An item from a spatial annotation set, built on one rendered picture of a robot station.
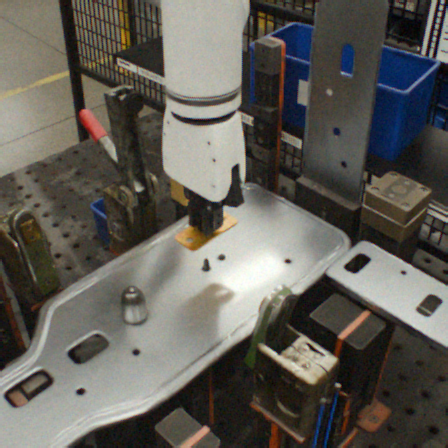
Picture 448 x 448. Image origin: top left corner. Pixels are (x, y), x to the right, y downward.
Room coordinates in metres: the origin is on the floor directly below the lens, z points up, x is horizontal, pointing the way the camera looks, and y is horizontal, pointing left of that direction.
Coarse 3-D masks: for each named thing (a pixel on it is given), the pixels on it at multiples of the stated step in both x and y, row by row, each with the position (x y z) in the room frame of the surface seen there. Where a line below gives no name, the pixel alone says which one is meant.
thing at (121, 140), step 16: (112, 96) 0.70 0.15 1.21; (128, 96) 0.69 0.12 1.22; (112, 112) 0.70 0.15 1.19; (128, 112) 0.69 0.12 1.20; (112, 128) 0.70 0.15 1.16; (128, 128) 0.71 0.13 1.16; (128, 144) 0.71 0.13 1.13; (128, 160) 0.69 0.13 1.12; (144, 160) 0.71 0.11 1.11; (128, 176) 0.69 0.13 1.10; (144, 176) 0.71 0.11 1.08; (144, 192) 0.71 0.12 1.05
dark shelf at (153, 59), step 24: (144, 48) 1.31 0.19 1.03; (144, 72) 1.21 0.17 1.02; (240, 120) 1.00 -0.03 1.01; (288, 144) 0.93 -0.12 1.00; (432, 144) 0.89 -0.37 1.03; (384, 168) 0.81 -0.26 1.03; (408, 168) 0.81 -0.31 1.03; (432, 168) 0.81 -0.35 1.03; (432, 192) 0.74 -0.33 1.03; (432, 216) 0.72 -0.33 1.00
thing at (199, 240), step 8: (224, 216) 0.63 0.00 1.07; (232, 216) 0.63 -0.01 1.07; (200, 224) 0.60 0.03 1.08; (224, 224) 0.61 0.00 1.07; (232, 224) 0.61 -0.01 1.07; (184, 232) 0.60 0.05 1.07; (192, 232) 0.60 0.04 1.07; (200, 232) 0.60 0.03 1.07; (216, 232) 0.60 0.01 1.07; (224, 232) 0.60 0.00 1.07; (176, 240) 0.58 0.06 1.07; (184, 240) 0.58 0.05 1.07; (200, 240) 0.58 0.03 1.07; (208, 240) 0.58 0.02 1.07; (192, 248) 0.57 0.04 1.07
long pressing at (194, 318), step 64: (256, 192) 0.78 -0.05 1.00; (128, 256) 0.62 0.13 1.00; (192, 256) 0.63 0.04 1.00; (256, 256) 0.63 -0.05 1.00; (320, 256) 0.63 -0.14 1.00; (64, 320) 0.50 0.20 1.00; (192, 320) 0.51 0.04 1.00; (0, 384) 0.40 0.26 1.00; (64, 384) 0.40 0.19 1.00; (128, 384) 0.41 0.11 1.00
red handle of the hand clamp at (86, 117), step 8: (80, 112) 0.79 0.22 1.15; (88, 112) 0.78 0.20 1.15; (80, 120) 0.78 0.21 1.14; (88, 120) 0.77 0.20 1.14; (96, 120) 0.78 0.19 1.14; (88, 128) 0.76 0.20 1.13; (96, 128) 0.76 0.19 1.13; (96, 136) 0.75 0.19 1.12; (104, 136) 0.76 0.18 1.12; (104, 144) 0.74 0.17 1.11; (112, 144) 0.75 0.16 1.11; (104, 152) 0.74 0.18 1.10; (112, 152) 0.74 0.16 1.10; (112, 160) 0.73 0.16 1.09; (136, 176) 0.71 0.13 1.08; (136, 184) 0.70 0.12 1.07; (136, 192) 0.69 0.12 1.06
